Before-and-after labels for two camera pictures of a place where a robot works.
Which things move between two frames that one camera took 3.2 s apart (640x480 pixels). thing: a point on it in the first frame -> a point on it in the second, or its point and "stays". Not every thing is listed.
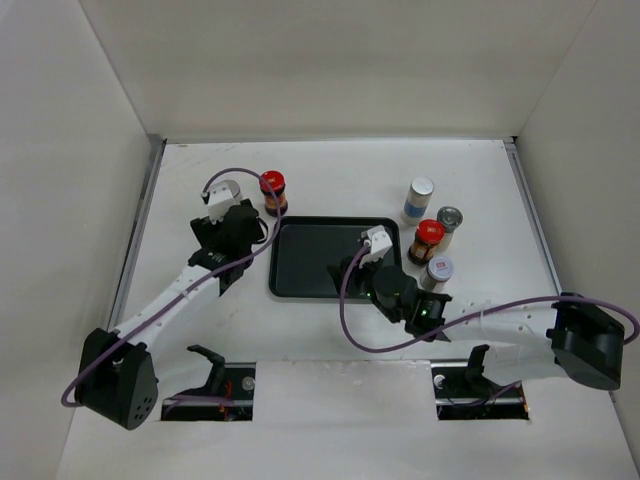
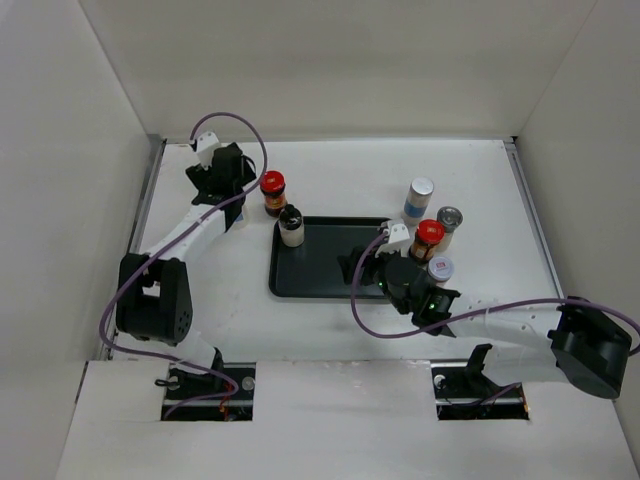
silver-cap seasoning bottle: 450,217 stays
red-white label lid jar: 437,273 stays
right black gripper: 338,272 -> 370,261
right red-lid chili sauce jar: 429,234 stays
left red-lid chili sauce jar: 278,183 stays
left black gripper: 207,231 -> 202,177
